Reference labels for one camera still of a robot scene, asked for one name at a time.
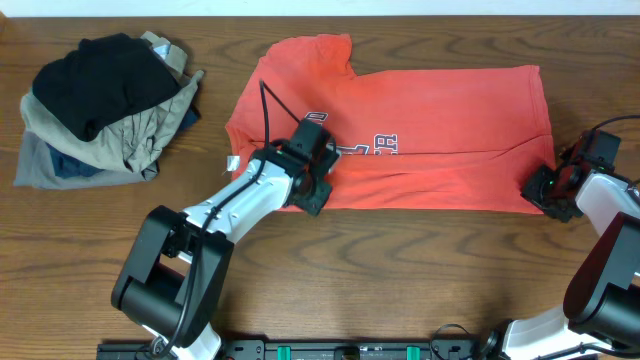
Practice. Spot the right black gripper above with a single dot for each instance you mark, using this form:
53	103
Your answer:
538	187

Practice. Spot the orange printed t-shirt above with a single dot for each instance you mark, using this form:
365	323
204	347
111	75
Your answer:
462	139

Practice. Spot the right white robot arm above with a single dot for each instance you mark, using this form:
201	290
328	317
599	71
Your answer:
600	310

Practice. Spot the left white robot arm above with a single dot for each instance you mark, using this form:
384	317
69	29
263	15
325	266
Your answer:
171	281

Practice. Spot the khaki folded garment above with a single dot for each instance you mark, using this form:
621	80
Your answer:
134	142

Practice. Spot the black folded garment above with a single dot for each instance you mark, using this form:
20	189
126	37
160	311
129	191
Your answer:
103	81

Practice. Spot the navy blue folded garment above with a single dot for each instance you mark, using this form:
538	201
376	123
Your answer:
66	166

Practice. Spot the grey folded garment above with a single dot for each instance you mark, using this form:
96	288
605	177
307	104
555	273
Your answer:
35	169

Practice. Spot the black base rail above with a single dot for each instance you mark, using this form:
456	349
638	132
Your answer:
325	350

